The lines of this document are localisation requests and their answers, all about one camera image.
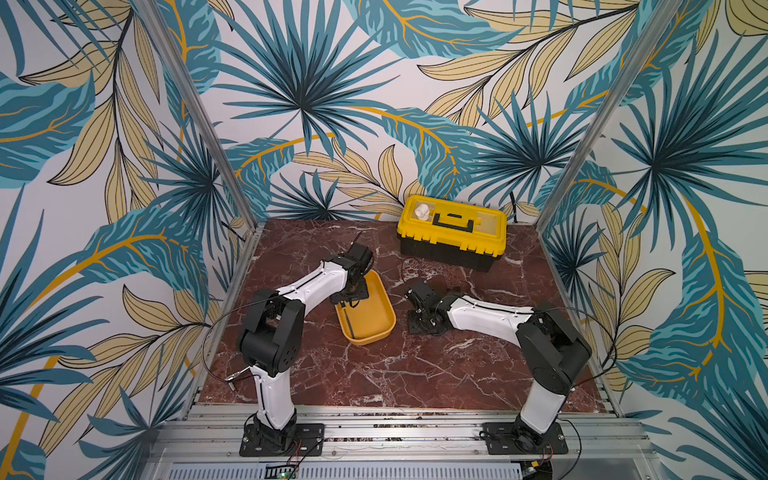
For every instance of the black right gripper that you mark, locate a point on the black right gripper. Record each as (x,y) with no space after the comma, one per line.
(424,318)

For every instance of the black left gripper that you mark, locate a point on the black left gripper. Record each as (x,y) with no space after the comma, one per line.
(363,293)

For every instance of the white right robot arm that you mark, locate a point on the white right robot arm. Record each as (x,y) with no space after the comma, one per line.
(555,352)

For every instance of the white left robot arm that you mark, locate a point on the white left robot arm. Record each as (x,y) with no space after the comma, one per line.
(272,331)

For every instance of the small ratchet tool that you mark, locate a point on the small ratchet tool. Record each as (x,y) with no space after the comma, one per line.
(238,376)

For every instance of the yellow plastic tray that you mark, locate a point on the yellow plastic tray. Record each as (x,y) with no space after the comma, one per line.
(371,319)

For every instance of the yellow and black toolbox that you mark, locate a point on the yellow and black toolbox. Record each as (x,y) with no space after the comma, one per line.
(457,234)

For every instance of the white roll in toolbox lid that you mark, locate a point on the white roll in toolbox lid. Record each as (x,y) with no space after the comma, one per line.
(422,212)

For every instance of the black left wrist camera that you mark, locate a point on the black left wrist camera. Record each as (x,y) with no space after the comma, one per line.
(361,256)

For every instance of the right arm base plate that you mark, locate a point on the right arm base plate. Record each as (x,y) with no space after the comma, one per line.
(516,438)

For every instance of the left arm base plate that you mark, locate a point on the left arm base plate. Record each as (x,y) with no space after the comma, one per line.
(302,439)

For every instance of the aluminium front rail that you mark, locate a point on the aluminium front rail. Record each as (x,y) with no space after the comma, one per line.
(399,443)

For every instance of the left aluminium corner post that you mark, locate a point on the left aluminium corner post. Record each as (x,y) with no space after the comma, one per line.
(163,41)

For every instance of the aluminium corner post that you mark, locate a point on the aluminium corner post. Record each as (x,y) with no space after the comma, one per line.
(647,40)
(163,41)

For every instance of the right aluminium corner post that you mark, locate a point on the right aluminium corner post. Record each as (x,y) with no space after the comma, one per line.
(647,40)

